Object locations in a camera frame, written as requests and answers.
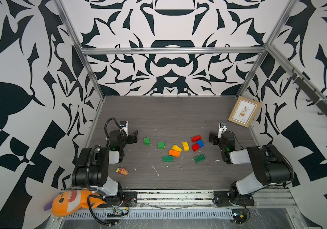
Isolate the light green square lego brick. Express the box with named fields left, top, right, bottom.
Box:
left=143, top=137, right=151, bottom=146

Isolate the dark green upturned lego brick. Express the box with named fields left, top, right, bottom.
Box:
left=194, top=154, right=206, bottom=163

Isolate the dark green long lego brick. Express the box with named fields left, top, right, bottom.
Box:
left=162, top=156, right=174, bottom=163

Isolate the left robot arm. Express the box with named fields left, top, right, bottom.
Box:
left=72, top=117, right=138, bottom=204

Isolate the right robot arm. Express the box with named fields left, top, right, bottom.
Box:
left=209, top=132, right=294, bottom=207

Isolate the blue square lego brick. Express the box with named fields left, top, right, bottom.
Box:
left=197, top=140, right=204, bottom=148

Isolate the red flat lego brick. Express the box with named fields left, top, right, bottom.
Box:
left=191, top=135, right=202, bottom=143

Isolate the red square lego brick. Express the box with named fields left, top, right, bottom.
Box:
left=192, top=143, right=201, bottom=152

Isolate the yellow curved lego brick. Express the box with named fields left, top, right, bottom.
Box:
left=182, top=142, right=190, bottom=152
left=172, top=145, right=182, bottom=152

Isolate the small ice cream toy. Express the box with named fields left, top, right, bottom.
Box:
left=115, top=167, right=129, bottom=176

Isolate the orange long lego brick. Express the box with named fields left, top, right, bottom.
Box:
left=169, top=149, right=181, bottom=157

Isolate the orange plush shark toy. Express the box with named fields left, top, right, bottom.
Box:
left=44, top=189, right=106, bottom=217

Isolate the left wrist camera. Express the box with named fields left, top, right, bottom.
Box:
left=120, top=121, right=129, bottom=135

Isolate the wooden picture frame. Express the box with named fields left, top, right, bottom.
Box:
left=228, top=96, right=262, bottom=127

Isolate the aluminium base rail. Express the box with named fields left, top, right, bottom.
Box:
left=123, top=189, right=298, bottom=209

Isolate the white cable duct strip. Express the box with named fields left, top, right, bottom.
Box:
left=64, top=209, right=233, bottom=220

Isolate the wall hook rack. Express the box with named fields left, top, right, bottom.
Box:
left=288, top=67, right=327, bottom=117

